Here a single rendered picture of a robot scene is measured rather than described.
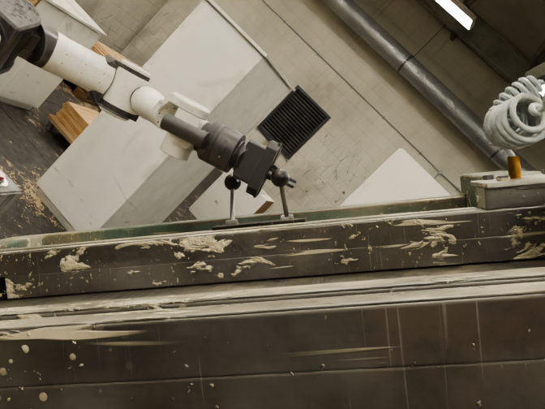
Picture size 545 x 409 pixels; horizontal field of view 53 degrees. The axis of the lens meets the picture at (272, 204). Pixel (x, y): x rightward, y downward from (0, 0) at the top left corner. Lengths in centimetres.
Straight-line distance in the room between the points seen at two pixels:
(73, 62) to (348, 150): 807
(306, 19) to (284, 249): 917
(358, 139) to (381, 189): 457
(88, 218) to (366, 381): 353
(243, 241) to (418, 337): 49
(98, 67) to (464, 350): 115
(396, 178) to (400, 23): 527
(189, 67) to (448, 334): 337
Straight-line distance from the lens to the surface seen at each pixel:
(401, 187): 470
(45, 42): 131
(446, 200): 138
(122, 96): 135
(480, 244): 78
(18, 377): 37
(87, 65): 134
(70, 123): 510
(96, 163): 379
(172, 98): 120
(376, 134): 922
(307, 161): 928
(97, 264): 85
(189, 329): 32
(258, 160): 112
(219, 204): 621
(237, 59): 352
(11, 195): 165
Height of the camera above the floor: 162
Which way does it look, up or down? 8 degrees down
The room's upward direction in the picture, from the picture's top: 45 degrees clockwise
